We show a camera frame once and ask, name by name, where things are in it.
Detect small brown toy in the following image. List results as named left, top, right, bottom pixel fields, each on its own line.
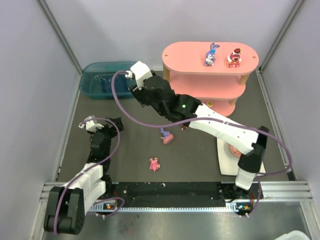
left=181, top=124, right=188, bottom=131

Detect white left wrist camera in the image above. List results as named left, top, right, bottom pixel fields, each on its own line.
left=78, top=115, right=104, bottom=133

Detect pink pig toy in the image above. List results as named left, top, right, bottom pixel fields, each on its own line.
left=149, top=157, right=161, bottom=172

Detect white square plate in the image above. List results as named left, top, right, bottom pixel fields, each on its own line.
left=216, top=138, right=266, bottom=176

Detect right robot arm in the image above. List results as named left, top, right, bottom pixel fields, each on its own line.
left=126, top=75, right=267, bottom=199

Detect strawberry bear cake toy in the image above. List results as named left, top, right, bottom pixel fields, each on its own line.
left=226, top=48, right=242, bottom=68

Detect white container corner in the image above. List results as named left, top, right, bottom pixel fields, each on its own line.
left=275, top=230, right=310, bottom=240

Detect white slotted cable duct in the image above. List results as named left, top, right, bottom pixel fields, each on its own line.
left=87, top=201, right=252, bottom=214

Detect pink three-tier shelf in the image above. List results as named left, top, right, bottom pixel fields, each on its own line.
left=162, top=41, right=259, bottom=117

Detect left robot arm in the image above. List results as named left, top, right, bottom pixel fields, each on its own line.
left=43, top=115, right=125, bottom=235

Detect purple bunny toy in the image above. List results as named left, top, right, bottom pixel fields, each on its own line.
left=204, top=42, right=220, bottom=67

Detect red patterned bowl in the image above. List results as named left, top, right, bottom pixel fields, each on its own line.
left=229, top=144, right=242, bottom=158

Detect pink yellow toy on shelf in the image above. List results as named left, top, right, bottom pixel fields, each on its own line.
left=207, top=101, right=213, bottom=108

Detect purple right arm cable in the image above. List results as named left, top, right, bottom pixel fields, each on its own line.
left=111, top=70, right=293, bottom=218

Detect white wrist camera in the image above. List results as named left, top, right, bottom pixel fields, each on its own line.
left=125, top=61, right=153, bottom=89
left=78, top=115, right=104, bottom=133

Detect purple figure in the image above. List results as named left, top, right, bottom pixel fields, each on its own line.
left=160, top=128, right=174, bottom=145

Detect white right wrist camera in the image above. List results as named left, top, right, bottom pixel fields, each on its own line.
left=125, top=61, right=153, bottom=89

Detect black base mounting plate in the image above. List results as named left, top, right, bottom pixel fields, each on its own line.
left=84, top=181, right=265, bottom=208

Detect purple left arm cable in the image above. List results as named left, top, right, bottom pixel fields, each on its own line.
left=51, top=116, right=126, bottom=236

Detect teal plastic bin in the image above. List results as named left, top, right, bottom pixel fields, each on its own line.
left=79, top=61, right=135, bottom=100

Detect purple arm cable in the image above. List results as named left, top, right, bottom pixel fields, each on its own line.
left=51, top=116, right=126, bottom=236
left=111, top=70, right=293, bottom=218

